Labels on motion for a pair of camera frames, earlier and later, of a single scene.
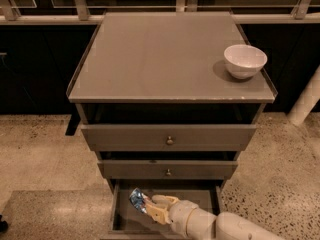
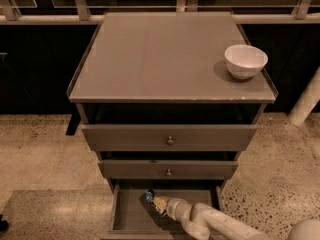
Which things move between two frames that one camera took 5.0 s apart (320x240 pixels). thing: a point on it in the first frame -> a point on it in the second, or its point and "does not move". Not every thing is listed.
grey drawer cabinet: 168,101 does not move
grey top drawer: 169,137 does not move
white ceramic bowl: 244,61 does not move
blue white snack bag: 136,198 -> 149,195
